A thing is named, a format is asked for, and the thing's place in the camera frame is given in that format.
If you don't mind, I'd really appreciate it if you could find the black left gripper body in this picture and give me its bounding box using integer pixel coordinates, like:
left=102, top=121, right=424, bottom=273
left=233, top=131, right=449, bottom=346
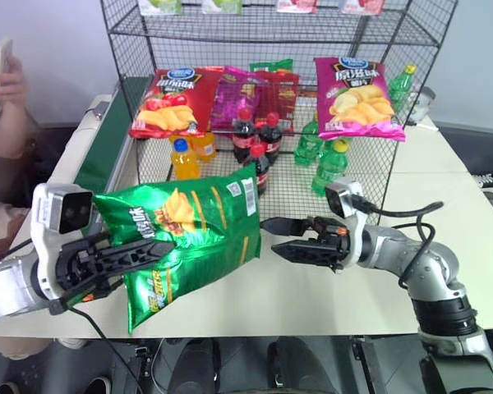
left=55, top=231, right=125, bottom=305

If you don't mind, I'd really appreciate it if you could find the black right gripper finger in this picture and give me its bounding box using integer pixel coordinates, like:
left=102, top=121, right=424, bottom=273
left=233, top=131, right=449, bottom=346
left=259, top=216, right=313, bottom=238
left=270, top=238, right=337, bottom=268

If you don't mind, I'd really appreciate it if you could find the small purple snack bag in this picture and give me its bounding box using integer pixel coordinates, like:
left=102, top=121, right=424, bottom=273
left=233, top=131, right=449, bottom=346
left=210, top=65, right=269, bottom=133

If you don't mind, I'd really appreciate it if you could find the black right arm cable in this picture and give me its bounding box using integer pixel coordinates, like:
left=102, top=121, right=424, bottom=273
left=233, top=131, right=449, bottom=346
left=351, top=195, right=445, bottom=289

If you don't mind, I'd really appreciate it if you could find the white smartphone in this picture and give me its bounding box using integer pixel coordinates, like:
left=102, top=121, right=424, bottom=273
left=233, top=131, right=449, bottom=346
left=0, top=38, right=15, bottom=114

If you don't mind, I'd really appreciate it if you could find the small dark red snack bag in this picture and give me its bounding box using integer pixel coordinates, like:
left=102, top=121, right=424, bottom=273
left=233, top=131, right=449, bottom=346
left=253, top=70, right=302, bottom=135

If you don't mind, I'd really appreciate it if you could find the green and white carton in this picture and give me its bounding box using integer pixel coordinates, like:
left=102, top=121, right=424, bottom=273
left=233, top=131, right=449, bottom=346
left=201, top=0, right=244, bottom=16
left=138, top=0, right=183, bottom=17

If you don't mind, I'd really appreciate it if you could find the black wire mesh rack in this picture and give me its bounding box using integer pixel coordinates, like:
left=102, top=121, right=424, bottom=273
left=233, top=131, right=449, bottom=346
left=99, top=0, right=459, bottom=227

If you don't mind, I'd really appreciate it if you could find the small green snack bag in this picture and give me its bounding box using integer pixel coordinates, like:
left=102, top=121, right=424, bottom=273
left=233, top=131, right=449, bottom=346
left=248, top=58, right=294, bottom=76

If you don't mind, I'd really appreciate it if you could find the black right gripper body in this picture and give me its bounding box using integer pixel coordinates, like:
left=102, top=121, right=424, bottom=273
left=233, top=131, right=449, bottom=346
left=306, top=215, right=353, bottom=273

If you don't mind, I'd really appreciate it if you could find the large pink chips bag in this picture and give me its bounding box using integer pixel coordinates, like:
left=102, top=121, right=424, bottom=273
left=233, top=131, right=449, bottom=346
left=313, top=56, right=408, bottom=143

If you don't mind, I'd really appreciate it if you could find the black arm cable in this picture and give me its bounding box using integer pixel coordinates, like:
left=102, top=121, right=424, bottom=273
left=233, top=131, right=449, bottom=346
left=48, top=295, right=150, bottom=394
left=351, top=195, right=445, bottom=289

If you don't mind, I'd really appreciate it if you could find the cola bottle red cap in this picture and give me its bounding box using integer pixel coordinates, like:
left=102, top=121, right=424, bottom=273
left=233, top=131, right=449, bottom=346
left=256, top=111, right=284, bottom=167
left=231, top=108, right=259, bottom=166
left=241, top=143, right=271, bottom=199

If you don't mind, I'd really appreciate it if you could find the pink and white carton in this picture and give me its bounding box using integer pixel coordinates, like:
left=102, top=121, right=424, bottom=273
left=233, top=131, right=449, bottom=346
left=275, top=0, right=319, bottom=15
left=339, top=0, right=387, bottom=16

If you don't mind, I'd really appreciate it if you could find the white round device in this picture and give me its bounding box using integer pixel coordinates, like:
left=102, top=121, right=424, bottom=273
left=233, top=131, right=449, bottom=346
left=408, top=86, right=437, bottom=126

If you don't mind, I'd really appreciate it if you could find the orange soda bottle blue cap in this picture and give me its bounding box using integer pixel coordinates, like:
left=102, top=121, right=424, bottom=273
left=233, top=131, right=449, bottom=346
left=170, top=138, right=202, bottom=182

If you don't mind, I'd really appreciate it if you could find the green belt conveyor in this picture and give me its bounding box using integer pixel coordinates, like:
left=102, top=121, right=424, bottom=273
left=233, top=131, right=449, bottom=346
left=44, top=75, right=154, bottom=208

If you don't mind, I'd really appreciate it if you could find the green soda bottle yellow cap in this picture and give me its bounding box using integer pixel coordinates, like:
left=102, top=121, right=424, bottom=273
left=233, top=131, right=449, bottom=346
left=387, top=63, right=418, bottom=117
left=310, top=138, right=352, bottom=197

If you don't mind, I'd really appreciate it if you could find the large red chips bag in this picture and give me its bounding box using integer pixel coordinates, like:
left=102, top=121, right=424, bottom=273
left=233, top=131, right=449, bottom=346
left=129, top=66, right=225, bottom=141

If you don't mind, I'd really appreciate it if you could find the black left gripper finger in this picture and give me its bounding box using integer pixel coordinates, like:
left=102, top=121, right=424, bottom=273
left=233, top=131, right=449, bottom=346
left=81, top=229, right=113, bottom=247
left=94, top=239, right=177, bottom=275

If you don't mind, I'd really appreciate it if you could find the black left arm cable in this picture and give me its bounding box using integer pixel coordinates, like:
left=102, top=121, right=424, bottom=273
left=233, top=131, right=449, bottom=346
left=48, top=295, right=150, bottom=394

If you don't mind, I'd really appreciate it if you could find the person's hand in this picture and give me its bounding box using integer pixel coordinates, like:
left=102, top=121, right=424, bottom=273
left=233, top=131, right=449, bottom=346
left=0, top=55, right=29, bottom=108

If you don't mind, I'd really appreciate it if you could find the large green chips bag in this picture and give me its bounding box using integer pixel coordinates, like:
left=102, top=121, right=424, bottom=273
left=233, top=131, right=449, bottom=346
left=93, top=163, right=263, bottom=336

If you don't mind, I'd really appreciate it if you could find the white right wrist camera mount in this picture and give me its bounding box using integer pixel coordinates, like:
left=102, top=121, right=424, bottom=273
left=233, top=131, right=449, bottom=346
left=325, top=176, right=376, bottom=270

